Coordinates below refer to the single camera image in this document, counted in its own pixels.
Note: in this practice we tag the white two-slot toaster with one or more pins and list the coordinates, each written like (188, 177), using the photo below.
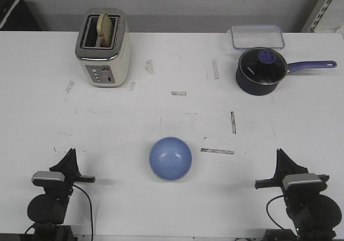
(104, 66)

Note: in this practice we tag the clear plastic food container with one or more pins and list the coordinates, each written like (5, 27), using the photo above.
(250, 36)

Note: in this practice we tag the black box in corner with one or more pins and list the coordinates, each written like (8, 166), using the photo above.
(16, 16)

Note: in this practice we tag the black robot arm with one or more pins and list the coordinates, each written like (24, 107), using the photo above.
(314, 215)
(47, 211)

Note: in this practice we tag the bread slice in toaster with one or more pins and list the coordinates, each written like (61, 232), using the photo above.
(104, 29)

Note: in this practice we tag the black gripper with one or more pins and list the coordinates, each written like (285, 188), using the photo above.
(286, 166)
(71, 173)

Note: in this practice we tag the glass pot lid blue knob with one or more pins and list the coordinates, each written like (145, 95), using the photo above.
(263, 66)

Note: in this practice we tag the white slotted shelf upright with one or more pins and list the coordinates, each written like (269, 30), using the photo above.
(316, 15)

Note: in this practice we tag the dark blue saucepan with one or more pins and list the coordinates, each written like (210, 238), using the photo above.
(260, 89)

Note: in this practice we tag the blue bowl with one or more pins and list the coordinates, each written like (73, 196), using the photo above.
(170, 159)

